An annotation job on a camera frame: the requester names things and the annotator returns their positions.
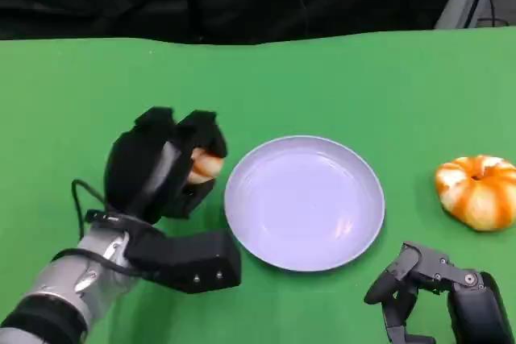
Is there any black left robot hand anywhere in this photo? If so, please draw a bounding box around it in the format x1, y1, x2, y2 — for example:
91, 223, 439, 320
103, 106, 230, 226

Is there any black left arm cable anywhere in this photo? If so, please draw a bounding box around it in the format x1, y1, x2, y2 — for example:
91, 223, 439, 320
51, 179, 142, 277

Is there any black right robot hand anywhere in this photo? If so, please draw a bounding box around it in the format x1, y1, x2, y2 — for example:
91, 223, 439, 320
363, 241, 516, 344

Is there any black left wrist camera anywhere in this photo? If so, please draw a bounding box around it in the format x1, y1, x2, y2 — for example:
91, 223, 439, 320
123, 228, 243, 295

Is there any orange white toy bread roll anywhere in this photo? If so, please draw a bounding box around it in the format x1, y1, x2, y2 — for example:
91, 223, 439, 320
188, 149, 225, 184
434, 154, 516, 233

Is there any lilac plate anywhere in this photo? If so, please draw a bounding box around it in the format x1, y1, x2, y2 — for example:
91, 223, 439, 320
223, 135, 386, 273

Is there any green table cloth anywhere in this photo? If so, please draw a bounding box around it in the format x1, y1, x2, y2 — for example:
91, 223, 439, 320
0, 25, 516, 344

